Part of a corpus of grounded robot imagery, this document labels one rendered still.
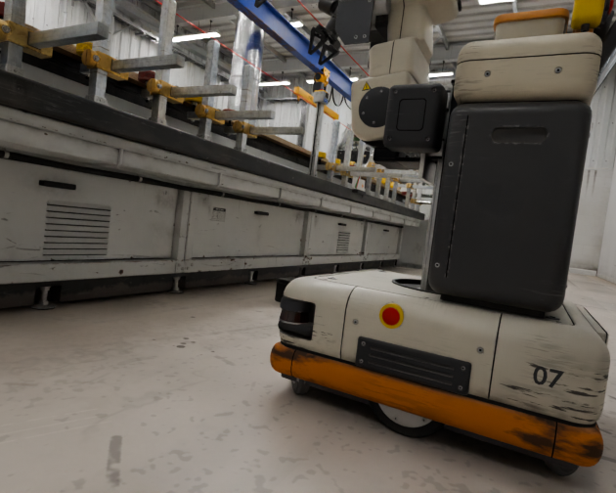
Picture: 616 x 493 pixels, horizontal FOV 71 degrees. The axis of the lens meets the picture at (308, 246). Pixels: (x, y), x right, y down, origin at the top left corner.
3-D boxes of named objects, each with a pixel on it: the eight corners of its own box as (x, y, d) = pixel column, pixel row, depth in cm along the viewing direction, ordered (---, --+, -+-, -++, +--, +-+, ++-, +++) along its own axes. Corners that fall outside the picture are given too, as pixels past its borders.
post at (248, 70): (242, 169, 202) (254, 66, 200) (239, 168, 199) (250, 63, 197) (237, 169, 204) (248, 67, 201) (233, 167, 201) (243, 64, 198)
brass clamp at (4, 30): (53, 58, 119) (55, 39, 118) (-1, 36, 107) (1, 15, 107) (40, 59, 122) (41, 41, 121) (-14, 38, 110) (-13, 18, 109)
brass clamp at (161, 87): (184, 104, 163) (185, 90, 163) (156, 92, 151) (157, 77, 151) (172, 104, 166) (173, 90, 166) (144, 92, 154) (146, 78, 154)
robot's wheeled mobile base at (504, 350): (571, 382, 127) (584, 299, 125) (601, 488, 70) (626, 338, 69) (358, 332, 158) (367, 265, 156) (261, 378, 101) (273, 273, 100)
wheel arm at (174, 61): (184, 70, 125) (186, 56, 125) (175, 67, 122) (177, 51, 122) (88, 78, 145) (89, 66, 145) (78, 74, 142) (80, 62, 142)
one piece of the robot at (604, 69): (571, 131, 115) (626, 50, 110) (585, 87, 84) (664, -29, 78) (531, 113, 120) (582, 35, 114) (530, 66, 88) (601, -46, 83)
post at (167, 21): (163, 134, 158) (177, 0, 155) (155, 131, 155) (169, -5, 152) (156, 134, 159) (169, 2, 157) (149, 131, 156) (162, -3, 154)
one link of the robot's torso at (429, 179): (453, 187, 120) (464, 98, 119) (431, 170, 95) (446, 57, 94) (363, 181, 132) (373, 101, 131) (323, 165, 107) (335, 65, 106)
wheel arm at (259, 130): (304, 137, 192) (305, 127, 192) (300, 135, 189) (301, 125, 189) (227, 136, 212) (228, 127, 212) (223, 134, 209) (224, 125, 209)
